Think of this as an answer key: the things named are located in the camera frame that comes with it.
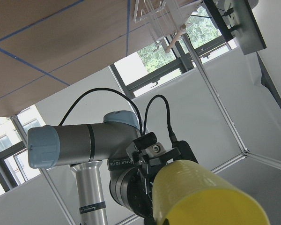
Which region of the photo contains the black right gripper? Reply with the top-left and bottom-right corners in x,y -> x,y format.
108,132 -> 181,218

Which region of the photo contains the yellow plastic cup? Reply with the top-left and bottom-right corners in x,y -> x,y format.
153,160 -> 270,225

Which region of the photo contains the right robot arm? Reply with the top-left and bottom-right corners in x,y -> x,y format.
28,111 -> 181,225

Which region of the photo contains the black laptop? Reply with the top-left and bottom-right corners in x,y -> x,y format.
202,0 -> 266,55

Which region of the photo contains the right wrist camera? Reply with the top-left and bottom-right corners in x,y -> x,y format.
172,141 -> 198,164

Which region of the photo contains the black right camera cable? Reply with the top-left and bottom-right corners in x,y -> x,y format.
59,87 -> 177,143

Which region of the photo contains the white wire cup rack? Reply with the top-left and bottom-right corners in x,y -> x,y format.
133,0 -> 201,53

